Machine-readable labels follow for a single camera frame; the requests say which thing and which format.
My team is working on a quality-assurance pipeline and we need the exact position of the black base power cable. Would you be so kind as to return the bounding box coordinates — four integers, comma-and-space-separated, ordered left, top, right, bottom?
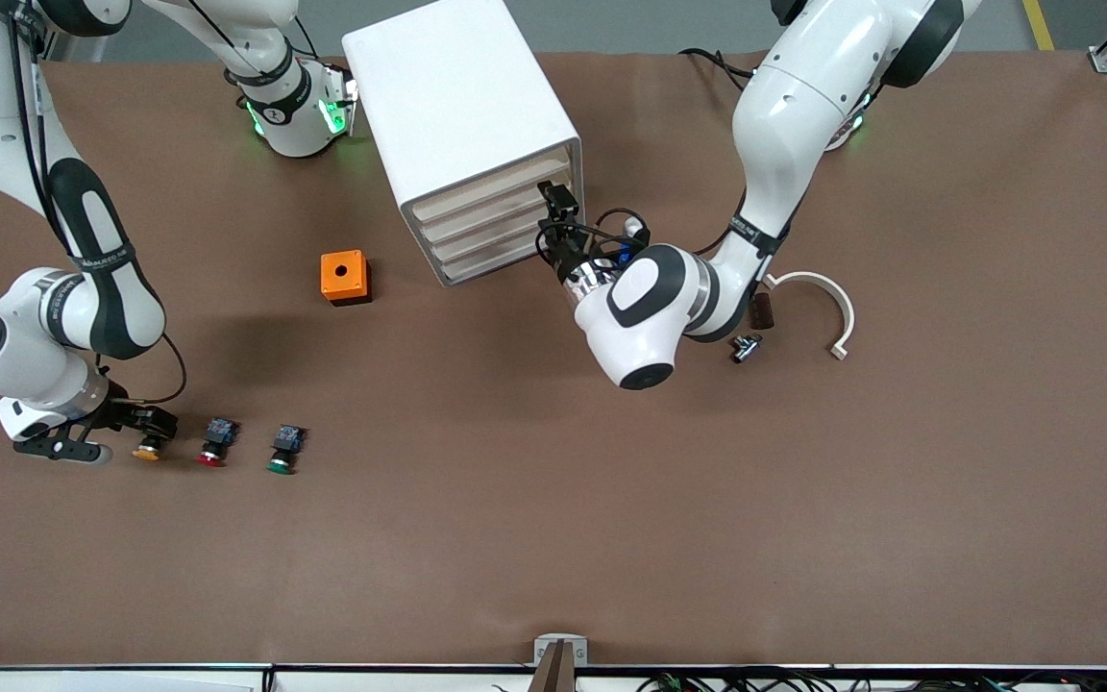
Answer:
677, 46, 758, 93
256, 8, 348, 70

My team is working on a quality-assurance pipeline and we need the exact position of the brown table cover sheet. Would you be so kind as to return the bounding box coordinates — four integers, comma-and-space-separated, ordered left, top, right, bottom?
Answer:
0, 46, 1107, 671

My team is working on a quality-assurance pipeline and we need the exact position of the red push button switch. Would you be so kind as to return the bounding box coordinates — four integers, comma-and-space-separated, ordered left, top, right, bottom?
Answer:
195, 417, 241, 469

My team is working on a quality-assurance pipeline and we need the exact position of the orange box with hole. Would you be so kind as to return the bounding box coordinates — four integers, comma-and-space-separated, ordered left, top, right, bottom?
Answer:
320, 250, 373, 308

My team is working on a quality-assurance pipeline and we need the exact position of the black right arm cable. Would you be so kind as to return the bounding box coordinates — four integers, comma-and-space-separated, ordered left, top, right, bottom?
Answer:
6, 0, 188, 406

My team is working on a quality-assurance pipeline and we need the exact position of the white curved bracket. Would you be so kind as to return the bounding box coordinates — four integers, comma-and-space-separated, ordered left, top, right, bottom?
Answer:
763, 272, 856, 362

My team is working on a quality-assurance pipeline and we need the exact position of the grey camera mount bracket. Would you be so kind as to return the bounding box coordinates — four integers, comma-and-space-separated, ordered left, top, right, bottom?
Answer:
533, 633, 589, 667

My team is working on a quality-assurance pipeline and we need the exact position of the black cable bundle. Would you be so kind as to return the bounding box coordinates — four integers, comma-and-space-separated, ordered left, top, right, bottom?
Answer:
635, 671, 1107, 692

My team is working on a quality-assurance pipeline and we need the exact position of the white table edge rail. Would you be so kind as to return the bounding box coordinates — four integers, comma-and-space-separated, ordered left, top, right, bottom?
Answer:
0, 663, 1107, 692

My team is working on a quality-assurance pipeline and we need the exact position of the green push button switch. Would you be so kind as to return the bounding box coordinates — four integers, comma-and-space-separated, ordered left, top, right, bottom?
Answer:
264, 424, 308, 476

